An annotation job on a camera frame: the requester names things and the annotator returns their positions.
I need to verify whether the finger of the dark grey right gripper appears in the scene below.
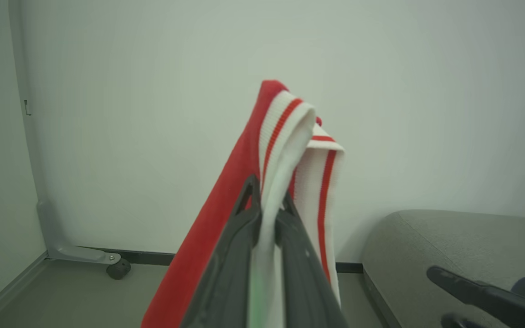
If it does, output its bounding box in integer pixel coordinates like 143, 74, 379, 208
427, 266, 525, 328
440, 313, 478, 328

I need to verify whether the black baseboard strip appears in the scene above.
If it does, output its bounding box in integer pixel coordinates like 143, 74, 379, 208
80, 246, 364, 274

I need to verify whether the black caster wheel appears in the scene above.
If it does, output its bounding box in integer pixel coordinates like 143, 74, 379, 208
106, 258, 132, 280

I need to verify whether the grey metal frame leg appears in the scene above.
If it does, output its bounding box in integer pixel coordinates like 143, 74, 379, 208
8, 0, 122, 265

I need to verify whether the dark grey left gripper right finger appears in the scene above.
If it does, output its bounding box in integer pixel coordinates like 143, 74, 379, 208
275, 194, 349, 328

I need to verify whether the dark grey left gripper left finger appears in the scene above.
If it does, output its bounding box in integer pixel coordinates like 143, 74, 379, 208
180, 174, 263, 328

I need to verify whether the grey fabric sofa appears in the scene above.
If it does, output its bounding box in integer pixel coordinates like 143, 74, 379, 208
362, 210, 525, 328

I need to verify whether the red and white striped garment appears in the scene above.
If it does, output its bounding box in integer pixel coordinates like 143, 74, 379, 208
141, 80, 345, 328

